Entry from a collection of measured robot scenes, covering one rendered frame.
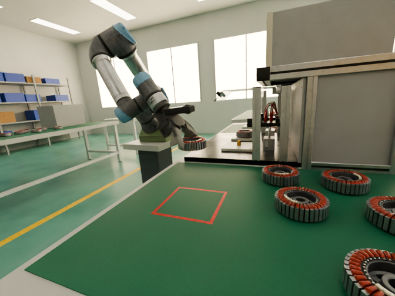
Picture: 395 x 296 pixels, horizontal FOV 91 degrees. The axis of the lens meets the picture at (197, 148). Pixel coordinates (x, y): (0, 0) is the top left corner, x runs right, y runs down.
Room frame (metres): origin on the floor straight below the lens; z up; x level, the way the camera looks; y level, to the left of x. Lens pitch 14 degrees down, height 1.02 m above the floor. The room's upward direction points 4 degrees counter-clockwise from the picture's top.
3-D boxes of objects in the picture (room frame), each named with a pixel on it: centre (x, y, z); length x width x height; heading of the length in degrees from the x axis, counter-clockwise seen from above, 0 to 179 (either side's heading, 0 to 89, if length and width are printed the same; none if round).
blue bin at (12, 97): (5.33, 4.79, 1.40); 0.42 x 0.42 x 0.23; 68
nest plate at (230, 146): (0.97, -0.21, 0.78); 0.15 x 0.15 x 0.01; 68
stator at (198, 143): (0.74, 0.02, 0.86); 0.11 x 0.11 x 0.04
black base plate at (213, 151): (1.07, -0.27, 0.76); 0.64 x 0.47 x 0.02; 158
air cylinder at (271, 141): (0.91, -0.35, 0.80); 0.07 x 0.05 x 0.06; 158
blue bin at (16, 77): (5.43, 4.75, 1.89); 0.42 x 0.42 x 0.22; 68
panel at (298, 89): (0.99, -0.49, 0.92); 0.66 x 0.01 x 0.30; 158
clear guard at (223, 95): (1.18, -0.31, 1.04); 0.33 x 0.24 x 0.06; 68
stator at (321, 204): (0.41, -0.23, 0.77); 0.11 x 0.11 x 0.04
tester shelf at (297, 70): (0.96, -0.55, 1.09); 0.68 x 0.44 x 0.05; 158
